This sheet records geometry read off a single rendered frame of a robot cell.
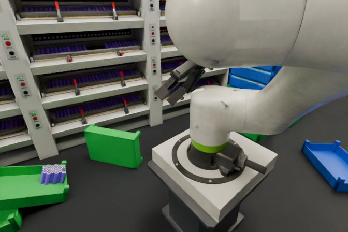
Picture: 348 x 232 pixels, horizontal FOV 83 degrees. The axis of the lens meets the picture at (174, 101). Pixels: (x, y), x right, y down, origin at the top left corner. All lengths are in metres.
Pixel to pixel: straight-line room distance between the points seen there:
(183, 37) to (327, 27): 0.12
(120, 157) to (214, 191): 0.66
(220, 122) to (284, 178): 0.73
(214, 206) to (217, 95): 0.30
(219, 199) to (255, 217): 0.44
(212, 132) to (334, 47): 0.42
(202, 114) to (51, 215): 0.81
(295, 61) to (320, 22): 0.04
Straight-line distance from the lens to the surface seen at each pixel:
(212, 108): 0.55
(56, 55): 1.22
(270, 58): 0.22
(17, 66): 1.19
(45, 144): 1.37
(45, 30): 1.16
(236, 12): 0.19
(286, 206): 1.12
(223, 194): 0.62
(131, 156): 1.11
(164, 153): 0.73
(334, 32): 0.22
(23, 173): 1.25
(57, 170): 1.18
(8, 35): 1.17
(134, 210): 1.01
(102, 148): 1.18
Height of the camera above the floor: 0.81
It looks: 26 degrees down
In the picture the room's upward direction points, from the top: straight up
